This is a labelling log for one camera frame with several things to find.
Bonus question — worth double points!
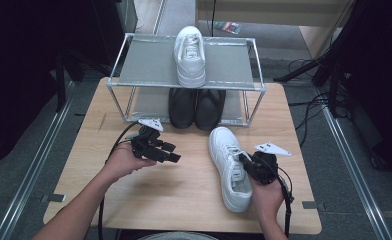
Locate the black curtain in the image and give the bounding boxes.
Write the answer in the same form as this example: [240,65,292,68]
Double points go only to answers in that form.
[0,0,125,171]
[330,0,392,178]

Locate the grey table bracket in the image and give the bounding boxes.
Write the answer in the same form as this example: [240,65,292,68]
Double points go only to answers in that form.
[302,200,327,212]
[40,193,67,203]

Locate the metal shoe rack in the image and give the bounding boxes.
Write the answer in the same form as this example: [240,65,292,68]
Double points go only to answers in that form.
[107,32,268,127]

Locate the person's grey clothing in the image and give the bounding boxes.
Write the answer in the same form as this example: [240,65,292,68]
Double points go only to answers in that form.
[137,232,220,240]

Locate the black tripod stand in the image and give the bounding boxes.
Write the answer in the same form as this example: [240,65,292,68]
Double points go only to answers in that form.
[273,49,342,84]

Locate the right hand-held gripper cable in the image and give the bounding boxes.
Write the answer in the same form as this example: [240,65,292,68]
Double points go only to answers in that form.
[276,165,295,238]

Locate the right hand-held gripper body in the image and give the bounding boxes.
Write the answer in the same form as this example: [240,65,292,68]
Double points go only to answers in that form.
[250,141,292,185]

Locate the metal floor rail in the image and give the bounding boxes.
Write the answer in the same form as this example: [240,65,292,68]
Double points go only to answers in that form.
[0,81,77,240]
[315,86,392,240]

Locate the black metal stand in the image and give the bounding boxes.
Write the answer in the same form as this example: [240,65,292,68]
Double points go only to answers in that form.
[55,49,85,113]

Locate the hand-held gripper cable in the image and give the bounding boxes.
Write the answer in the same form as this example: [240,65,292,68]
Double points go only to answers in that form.
[276,165,295,238]
[97,121,141,240]

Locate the black shoe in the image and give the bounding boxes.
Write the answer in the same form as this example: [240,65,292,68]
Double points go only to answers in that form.
[169,87,199,129]
[195,88,227,131]

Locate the white sneaker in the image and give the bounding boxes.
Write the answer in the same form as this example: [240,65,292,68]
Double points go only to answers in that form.
[173,25,207,89]
[208,126,254,214]

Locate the left hand-held gripper cable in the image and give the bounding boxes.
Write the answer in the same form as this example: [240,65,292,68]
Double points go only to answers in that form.
[97,121,141,240]

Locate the person's right hand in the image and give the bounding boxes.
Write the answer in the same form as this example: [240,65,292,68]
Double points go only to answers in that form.
[250,176,285,219]

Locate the light wooden cabinet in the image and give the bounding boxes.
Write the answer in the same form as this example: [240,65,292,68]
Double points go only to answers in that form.
[194,0,355,59]

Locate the colourful packet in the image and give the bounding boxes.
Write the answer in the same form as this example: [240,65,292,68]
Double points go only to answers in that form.
[213,20,242,35]

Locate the person's left hand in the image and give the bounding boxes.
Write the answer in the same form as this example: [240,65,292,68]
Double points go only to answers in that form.
[104,143,158,184]

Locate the black hanging cable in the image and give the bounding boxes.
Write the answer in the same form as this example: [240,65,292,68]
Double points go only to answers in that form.
[210,0,217,36]

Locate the black floor cables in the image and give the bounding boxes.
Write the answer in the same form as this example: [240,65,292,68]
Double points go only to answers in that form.
[287,58,332,148]

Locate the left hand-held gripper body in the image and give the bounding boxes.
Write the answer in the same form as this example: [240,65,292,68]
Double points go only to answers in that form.
[125,118,164,160]

